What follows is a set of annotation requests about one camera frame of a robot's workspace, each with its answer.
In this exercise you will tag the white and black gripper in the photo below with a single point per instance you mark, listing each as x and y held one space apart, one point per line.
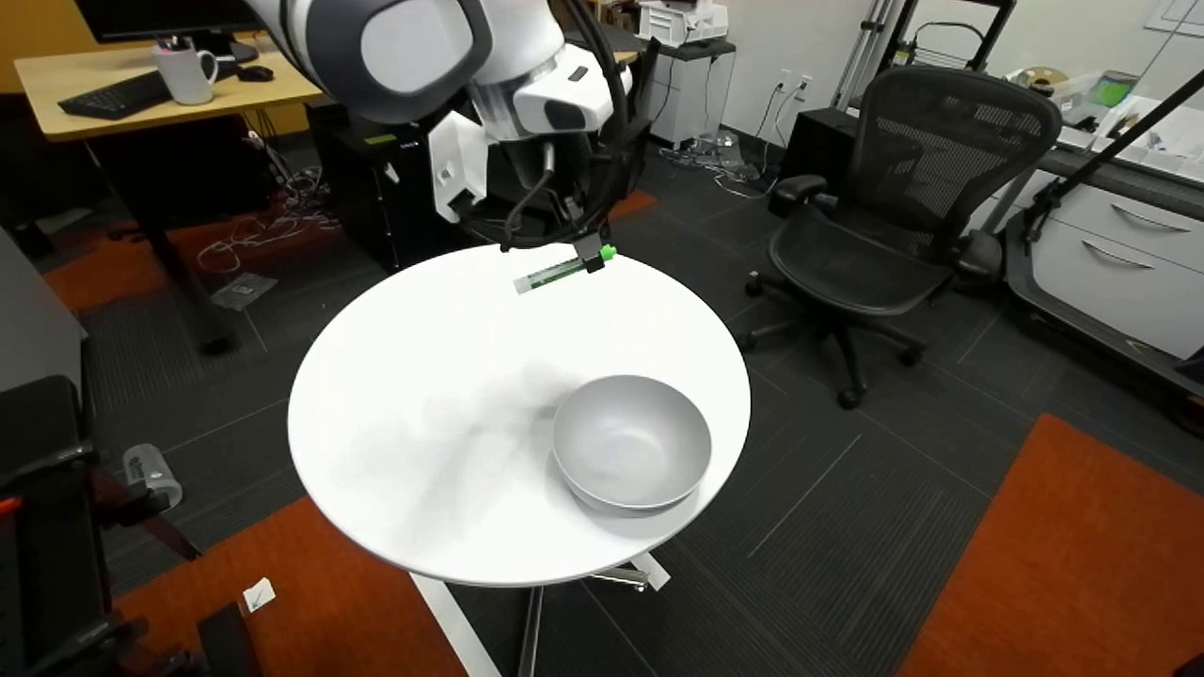
556 91

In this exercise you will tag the white round table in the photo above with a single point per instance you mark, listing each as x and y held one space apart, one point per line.
422 417

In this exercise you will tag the black keyboard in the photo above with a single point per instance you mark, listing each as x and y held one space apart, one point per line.
117 100

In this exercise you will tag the green and white marker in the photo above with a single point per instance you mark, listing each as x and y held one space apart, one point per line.
565 267

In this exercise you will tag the grey bowl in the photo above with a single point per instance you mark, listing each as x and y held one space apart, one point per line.
631 440

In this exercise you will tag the white drawer cabinet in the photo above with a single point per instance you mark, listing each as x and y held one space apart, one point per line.
1128 249

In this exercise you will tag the white mug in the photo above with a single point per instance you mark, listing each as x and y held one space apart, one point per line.
188 71

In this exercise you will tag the black mesh office chair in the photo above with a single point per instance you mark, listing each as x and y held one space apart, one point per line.
932 148

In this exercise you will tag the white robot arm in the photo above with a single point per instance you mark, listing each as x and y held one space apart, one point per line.
413 63

